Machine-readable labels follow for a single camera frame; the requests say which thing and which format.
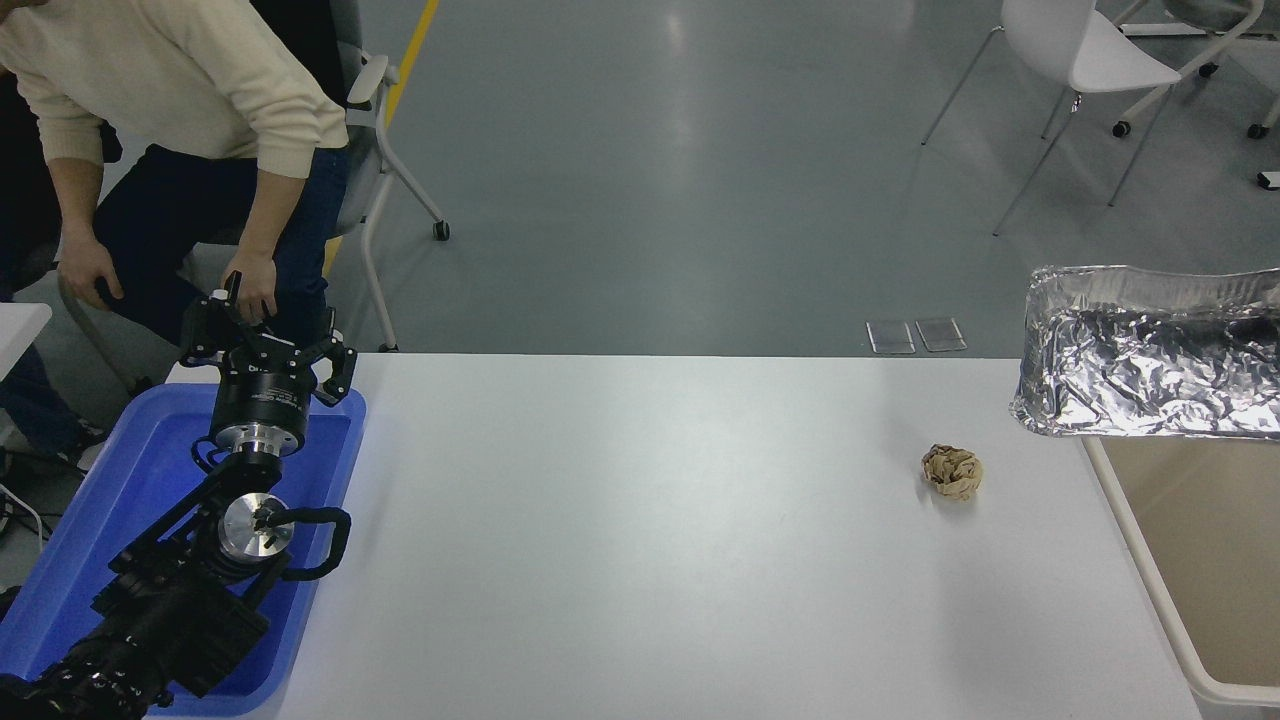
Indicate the blue plastic tray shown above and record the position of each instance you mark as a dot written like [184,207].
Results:
[130,480]

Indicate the crumpled tan paper ball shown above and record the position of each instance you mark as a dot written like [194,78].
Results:
[952,472]

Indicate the white plastic chair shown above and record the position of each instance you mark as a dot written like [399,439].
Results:
[1100,55]

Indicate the person's left hand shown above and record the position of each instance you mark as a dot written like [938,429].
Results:
[258,285]

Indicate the grey seat office chair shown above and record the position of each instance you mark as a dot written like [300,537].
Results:
[375,150]

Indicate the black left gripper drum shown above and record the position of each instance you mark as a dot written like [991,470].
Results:
[260,395]

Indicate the large pale bin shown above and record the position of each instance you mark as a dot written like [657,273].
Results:
[1220,560]

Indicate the person's right hand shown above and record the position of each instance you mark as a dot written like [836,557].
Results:
[85,265]

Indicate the silver foil tray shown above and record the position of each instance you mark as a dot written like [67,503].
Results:
[1150,360]

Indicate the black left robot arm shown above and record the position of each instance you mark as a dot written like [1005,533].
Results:
[170,600]

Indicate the person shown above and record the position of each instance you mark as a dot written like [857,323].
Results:
[180,80]
[30,400]

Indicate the clear floor plate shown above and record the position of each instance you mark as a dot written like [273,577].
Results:
[890,337]
[941,334]

